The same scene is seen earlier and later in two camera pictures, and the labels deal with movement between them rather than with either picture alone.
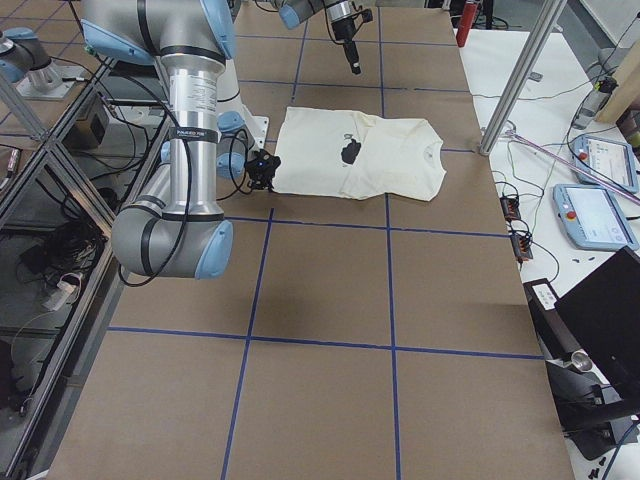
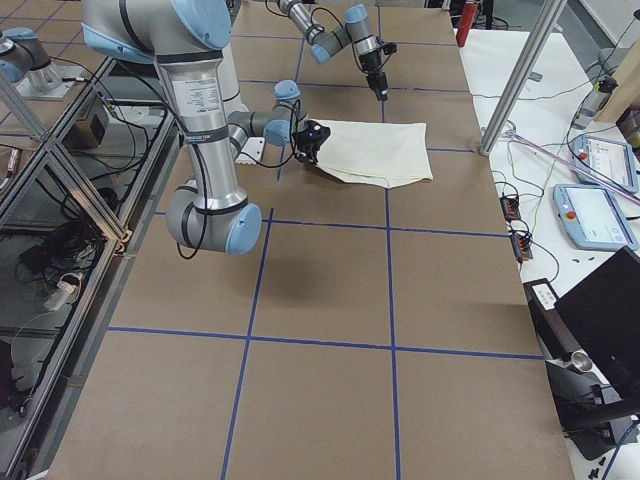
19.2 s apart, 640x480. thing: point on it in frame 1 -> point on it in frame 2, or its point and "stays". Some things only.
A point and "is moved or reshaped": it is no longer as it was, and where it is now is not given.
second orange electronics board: (521, 245) stays
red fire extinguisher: (466, 22) stays
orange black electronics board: (510, 208) stays
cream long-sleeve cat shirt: (346, 154) is moved or reshaped
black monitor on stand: (590, 341) stays
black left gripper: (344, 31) -> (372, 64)
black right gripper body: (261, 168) -> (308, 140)
